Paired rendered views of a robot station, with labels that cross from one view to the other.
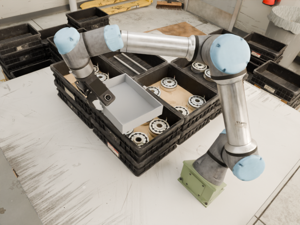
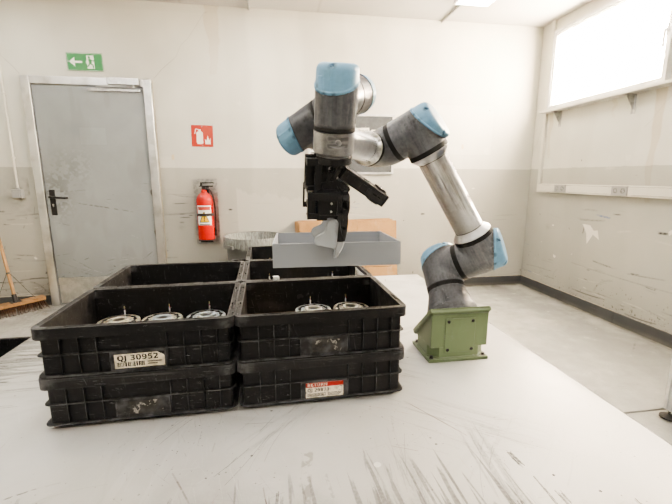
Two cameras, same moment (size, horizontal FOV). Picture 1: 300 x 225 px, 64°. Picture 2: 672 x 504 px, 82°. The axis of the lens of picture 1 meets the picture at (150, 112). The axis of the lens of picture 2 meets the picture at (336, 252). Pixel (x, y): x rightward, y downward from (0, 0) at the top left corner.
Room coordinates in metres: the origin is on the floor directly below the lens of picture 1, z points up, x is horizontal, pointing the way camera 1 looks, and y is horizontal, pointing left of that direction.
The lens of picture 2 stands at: (0.22, 0.83, 1.23)
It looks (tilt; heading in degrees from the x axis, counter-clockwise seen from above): 11 degrees down; 307
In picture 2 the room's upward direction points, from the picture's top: straight up
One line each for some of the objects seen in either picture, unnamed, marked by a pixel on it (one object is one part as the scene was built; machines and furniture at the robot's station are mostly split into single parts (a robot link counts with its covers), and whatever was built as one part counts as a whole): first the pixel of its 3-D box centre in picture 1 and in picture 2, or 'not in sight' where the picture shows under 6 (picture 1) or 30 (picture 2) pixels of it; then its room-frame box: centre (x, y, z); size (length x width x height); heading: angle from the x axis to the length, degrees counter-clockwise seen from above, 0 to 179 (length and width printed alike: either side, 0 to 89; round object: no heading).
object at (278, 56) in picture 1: (256, 60); not in sight; (2.39, -1.11, 0.37); 0.42 x 0.34 x 0.46; 46
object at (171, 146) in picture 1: (134, 132); (316, 353); (0.85, 0.07, 0.76); 0.40 x 0.30 x 0.12; 47
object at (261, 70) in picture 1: (271, 94); not in sight; (1.82, -1.12, 0.37); 0.40 x 0.30 x 0.45; 46
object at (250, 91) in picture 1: (234, 85); not in sight; (1.45, -0.60, 0.70); 0.33 x 0.23 x 0.01; 46
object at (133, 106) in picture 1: (124, 100); (333, 247); (0.76, 0.11, 1.07); 0.27 x 0.20 x 0.05; 43
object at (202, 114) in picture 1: (174, 95); (304, 285); (1.07, -0.13, 0.87); 0.40 x 0.30 x 0.11; 47
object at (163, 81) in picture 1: (168, 82); not in sight; (1.19, -0.10, 0.86); 0.10 x 0.10 x 0.01
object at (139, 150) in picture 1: (135, 111); (315, 297); (0.85, 0.07, 0.92); 0.40 x 0.30 x 0.02; 47
